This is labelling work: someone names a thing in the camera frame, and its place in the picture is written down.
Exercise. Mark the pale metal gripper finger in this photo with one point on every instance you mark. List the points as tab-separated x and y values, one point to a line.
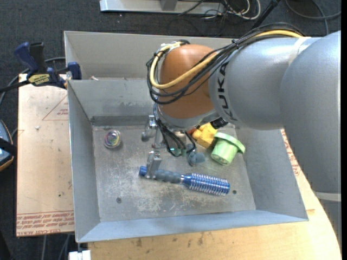
149	130
153	164

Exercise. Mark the grey metal bin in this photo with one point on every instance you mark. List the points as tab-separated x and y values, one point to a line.
162	199

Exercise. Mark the small grey-blue toy figure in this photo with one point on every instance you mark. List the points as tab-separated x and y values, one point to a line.
195	158

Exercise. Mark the yellow toy block figure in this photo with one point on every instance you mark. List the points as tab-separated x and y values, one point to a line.
206	135

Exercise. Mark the clear iridescent glass ball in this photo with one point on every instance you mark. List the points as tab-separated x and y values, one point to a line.
112	139

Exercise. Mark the blue hairbrush with grey grip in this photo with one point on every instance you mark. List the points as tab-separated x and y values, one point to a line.
203	183

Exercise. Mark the light green flanged plastic cylinder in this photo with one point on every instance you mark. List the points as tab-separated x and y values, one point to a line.
225	151

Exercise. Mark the black cylinder on white bracket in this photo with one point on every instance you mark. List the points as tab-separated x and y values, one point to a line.
218	122

